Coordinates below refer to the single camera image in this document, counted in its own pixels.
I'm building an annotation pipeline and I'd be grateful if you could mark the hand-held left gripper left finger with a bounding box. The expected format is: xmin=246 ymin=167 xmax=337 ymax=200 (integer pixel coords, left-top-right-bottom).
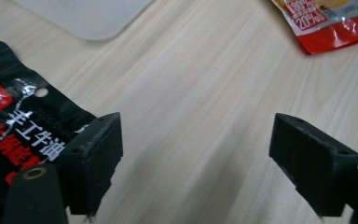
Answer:
xmin=57 ymin=111 xmax=124 ymax=217

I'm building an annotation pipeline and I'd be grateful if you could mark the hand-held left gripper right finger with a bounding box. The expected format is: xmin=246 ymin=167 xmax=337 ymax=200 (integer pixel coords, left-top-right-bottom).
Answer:
xmin=268 ymin=112 xmax=358 ymax=217

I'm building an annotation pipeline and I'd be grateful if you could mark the brown food piece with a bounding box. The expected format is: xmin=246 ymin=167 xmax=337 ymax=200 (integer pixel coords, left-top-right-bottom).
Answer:
xmin=0 ymin=40 xmax=98 ymax=217

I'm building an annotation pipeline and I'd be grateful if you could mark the clear plastic container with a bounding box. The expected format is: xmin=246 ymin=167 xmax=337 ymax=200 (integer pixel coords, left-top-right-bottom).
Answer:
xmin=12 ymin=0 xmax=157 ymax=42

